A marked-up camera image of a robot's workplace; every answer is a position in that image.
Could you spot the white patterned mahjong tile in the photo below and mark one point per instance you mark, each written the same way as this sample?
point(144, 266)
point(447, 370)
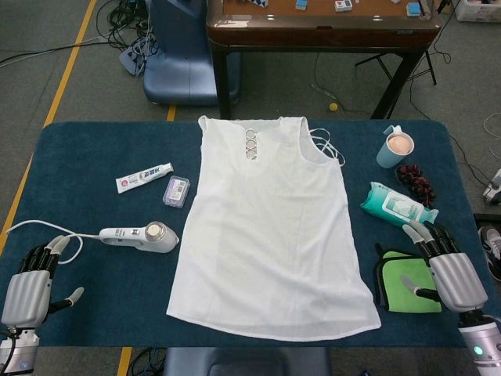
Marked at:
point(342, 4)

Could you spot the teal wet wipes pack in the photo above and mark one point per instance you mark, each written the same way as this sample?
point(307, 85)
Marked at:
point(395, 207)

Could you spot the dark red grape bunch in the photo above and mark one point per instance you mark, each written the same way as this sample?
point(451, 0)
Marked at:
point(419, 184)

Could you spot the light blue cup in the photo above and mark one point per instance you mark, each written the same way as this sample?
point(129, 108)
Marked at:
point(389, 154)

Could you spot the clear purple plastic box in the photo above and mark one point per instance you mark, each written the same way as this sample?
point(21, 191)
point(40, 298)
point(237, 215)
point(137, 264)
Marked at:
point(177, 191)

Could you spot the white storage box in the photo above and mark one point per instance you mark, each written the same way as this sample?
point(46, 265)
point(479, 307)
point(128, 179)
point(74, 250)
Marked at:
point(475, 8)

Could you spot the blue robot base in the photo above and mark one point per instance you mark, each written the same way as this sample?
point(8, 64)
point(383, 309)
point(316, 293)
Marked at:
point(180, 58)

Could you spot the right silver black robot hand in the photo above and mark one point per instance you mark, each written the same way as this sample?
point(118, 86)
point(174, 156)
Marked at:
point(456, 278)

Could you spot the white toothpaste tube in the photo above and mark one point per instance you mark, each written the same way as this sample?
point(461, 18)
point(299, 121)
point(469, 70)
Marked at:
point(141, 177)

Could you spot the blue robot chassis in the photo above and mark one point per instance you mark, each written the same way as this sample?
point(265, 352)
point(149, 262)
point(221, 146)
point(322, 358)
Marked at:
point(246, 362)

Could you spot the white sleeveless top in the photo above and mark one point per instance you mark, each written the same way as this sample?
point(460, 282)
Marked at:
point(266, 235)

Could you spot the brown mahjong table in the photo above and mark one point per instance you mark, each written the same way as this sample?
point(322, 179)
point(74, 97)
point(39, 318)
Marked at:
point(313, 35)

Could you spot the blue power strip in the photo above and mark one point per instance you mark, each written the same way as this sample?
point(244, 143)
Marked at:
point(131, 58)

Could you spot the grey white device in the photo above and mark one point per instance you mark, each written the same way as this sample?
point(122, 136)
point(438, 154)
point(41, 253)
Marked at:
point(493, 190)

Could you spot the grey white sneaker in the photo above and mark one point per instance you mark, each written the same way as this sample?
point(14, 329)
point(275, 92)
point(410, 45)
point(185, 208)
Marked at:
point(492, 248)

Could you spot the green microfibre cloth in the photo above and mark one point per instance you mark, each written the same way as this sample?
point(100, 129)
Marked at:
point(395, 290)

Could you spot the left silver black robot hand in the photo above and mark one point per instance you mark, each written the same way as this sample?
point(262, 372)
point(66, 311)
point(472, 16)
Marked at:
point(27, 290)

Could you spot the white handheld electronic device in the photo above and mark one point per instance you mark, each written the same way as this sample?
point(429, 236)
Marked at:
point(156, 239)

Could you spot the dark blue table cover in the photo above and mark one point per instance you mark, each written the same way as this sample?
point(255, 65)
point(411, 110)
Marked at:
point(117, 282)

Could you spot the blue mahjong tile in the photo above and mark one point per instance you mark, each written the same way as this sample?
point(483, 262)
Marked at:
point(300, 4)
point(412, 8)

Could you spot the small yellow ball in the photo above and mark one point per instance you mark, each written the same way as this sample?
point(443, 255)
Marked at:
point(333, 107)

